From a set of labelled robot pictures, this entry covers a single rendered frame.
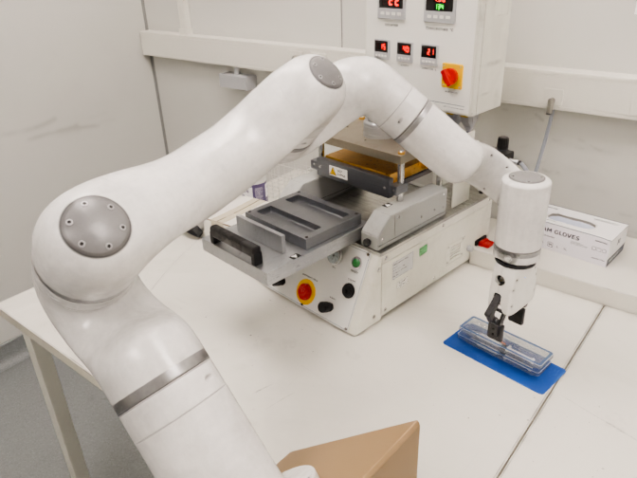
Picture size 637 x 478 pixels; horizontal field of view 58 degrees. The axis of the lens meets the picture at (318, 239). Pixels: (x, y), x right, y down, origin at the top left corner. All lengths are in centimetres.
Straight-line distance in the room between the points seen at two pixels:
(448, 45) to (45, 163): 173
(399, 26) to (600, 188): 70
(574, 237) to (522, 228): 50
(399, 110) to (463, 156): 13
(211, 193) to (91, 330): 22
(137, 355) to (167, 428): 8
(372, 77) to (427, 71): 48
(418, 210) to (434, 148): 33
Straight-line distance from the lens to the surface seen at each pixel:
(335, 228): 120
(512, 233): 107
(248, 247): 111
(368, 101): 97
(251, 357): 124
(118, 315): 74
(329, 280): 131
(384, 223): 123
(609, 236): 155
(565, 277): 149
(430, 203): 134
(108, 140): 270
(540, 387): 121
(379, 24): 151
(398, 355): 123
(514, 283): 111
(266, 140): 80
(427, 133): 99
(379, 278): 126
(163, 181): 72
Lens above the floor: 152
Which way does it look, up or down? 27 degrees down
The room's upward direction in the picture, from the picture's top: 2 degrees counter-clockwise
